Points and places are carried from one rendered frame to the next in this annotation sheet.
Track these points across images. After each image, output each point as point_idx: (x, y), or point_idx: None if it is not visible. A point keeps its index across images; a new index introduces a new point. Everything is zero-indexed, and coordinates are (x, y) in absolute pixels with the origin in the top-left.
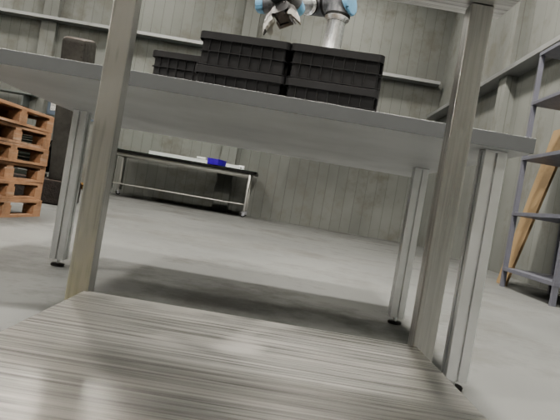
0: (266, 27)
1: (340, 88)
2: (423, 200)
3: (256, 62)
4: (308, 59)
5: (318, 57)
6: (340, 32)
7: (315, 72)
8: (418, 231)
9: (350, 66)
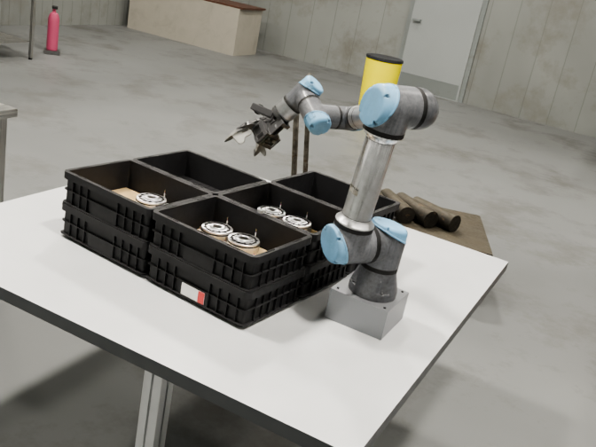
0: (255, 146)
1: None
2: (141, 398)
3: None
4: (118, 173)
5: (112, 172)
6: (360, 155)
7: (111, 184)
8: (136, 437)
9: (88, 179)
